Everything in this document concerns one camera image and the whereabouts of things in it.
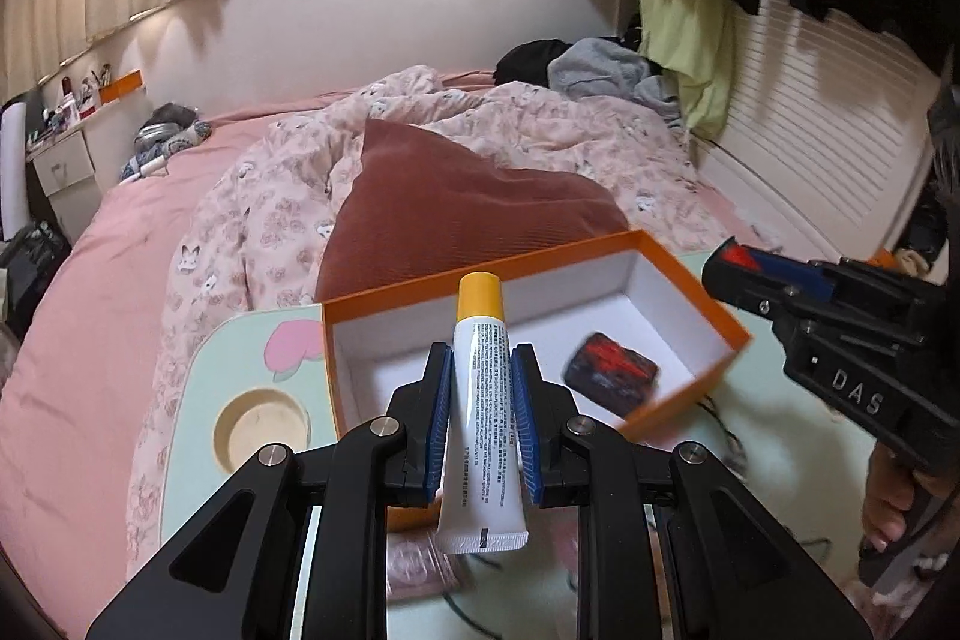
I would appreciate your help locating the grey blue clothes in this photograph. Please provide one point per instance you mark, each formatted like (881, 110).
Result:
(165, 138)

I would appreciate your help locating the dark bag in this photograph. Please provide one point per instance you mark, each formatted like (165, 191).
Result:
(30, 272)

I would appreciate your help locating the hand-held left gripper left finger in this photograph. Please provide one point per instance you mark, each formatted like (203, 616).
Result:
(440, 422)

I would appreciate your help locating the white tube with yellow cap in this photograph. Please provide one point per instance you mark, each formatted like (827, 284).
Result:
(480, 385)

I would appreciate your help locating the floral pink duvet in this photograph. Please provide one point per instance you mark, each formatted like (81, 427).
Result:
(262, 220)

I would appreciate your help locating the clear bag with pink contents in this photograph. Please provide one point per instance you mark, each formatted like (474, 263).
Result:
(420, 569)

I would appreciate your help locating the orange cardboard box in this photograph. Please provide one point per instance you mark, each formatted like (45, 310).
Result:
(390, 347)

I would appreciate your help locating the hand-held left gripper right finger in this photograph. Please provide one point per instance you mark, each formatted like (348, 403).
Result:
(525, 422)

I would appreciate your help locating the person's right hand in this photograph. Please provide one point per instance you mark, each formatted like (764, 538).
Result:
(883, 497)

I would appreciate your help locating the mint green lap table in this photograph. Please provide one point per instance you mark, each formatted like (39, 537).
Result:
(765, 460)

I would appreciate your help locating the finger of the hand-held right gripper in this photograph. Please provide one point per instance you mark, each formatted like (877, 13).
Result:
(791, 272)
(750, 295)

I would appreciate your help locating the white nightstand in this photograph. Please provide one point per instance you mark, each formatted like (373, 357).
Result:
(64, 164)

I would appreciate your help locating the black clothes on bed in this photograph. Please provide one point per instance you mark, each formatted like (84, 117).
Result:
(529, 61)

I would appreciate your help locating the small orange box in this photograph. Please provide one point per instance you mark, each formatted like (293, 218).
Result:
(120, 87)

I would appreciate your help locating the white slatted panel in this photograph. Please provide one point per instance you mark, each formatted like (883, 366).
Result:
(825, 123)

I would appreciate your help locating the cluster of small ledge items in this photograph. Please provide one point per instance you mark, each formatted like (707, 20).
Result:
(71, 100)

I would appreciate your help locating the maroon pillow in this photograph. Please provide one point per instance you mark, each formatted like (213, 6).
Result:
(465, 205)

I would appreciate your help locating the red and black pouch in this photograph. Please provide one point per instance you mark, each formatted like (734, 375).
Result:
(611, 374)

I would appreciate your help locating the pink bed sheet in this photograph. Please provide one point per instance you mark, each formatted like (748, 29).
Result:
(90, 310)

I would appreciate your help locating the light green cloth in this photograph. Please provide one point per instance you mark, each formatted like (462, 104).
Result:
(690, 48)

